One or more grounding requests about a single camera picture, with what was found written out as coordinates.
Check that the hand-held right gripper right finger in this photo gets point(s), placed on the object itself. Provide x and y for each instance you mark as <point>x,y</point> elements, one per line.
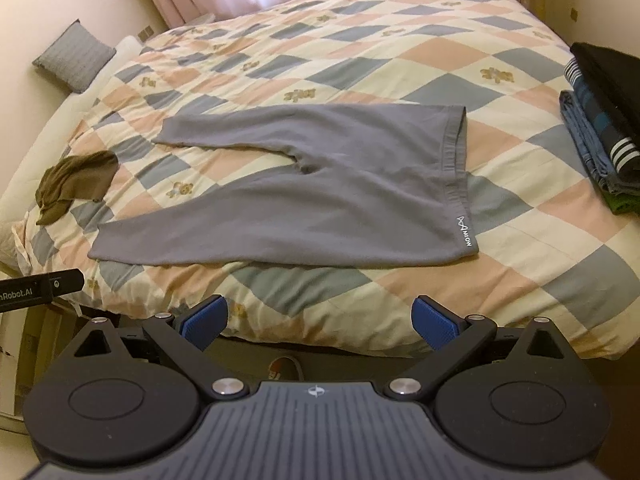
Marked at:
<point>436,322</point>

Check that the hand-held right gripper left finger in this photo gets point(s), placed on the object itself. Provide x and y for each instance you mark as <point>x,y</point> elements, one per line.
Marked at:
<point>202,322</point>

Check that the brown garment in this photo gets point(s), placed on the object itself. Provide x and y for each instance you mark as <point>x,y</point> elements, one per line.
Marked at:
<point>75,177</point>

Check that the grey pants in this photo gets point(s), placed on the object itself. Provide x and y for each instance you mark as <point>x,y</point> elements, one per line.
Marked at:
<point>325,200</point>

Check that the cream dressing table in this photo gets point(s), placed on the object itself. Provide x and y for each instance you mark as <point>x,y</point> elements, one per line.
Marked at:
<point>15,355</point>

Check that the slipper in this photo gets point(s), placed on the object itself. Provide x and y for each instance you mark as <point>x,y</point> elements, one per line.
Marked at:
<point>282,367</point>

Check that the folded green garment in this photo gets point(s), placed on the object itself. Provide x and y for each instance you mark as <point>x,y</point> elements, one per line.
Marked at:
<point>622,203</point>

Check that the folded blue denim garment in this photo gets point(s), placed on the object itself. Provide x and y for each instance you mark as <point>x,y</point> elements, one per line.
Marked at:
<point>580,135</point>

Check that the grey square pillow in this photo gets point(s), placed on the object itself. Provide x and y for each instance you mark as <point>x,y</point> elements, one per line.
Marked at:
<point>75,57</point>

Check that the folded navy striped garment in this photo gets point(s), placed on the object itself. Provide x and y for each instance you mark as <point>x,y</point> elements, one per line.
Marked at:
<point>600,120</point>

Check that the checkered patchwork quilt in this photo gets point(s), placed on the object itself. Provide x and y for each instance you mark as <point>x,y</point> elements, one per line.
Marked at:
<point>400,60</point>

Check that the folded black garment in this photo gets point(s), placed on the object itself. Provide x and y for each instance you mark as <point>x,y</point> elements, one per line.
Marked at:
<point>610,80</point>

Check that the wall socket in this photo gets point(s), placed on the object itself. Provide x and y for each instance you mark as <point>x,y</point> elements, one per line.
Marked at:
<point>145,32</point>

